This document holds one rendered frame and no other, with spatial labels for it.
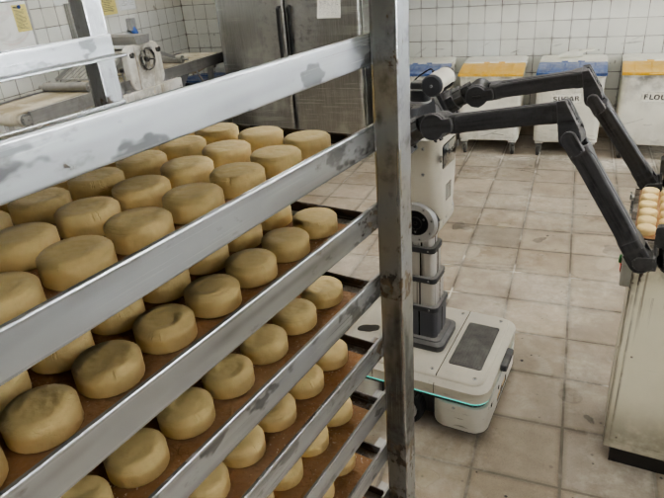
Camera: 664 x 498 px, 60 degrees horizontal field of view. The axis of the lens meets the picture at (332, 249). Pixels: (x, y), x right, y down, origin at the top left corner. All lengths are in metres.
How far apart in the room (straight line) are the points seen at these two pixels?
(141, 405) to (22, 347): 0.11
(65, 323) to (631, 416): 2.03
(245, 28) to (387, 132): 5.11
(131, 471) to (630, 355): 1.78
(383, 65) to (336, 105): 4.85
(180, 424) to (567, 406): 2.18
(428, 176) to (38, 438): 1.72
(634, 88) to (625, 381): 3.51
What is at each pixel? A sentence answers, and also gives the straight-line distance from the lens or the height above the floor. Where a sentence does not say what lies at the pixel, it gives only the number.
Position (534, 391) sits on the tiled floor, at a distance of 2.63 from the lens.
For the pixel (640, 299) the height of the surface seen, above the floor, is 0.69.
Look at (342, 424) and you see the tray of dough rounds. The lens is 0.78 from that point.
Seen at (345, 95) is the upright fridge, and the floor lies 0.58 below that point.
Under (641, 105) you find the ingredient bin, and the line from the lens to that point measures 5.37.
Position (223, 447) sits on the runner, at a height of 1.32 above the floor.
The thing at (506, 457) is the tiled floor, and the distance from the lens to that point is 2.34.
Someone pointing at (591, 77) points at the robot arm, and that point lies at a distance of 2.15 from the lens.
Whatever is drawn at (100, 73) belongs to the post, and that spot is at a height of 1.56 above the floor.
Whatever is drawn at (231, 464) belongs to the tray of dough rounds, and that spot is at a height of 1.23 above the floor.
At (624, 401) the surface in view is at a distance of 2.20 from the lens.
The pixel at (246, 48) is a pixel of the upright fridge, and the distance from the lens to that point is 5.72.
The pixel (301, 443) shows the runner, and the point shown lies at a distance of 0.63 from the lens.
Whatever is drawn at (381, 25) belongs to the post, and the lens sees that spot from 0.60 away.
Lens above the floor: 1.67
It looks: 26 degrees down
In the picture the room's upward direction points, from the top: 5 degrees counter-clockwise
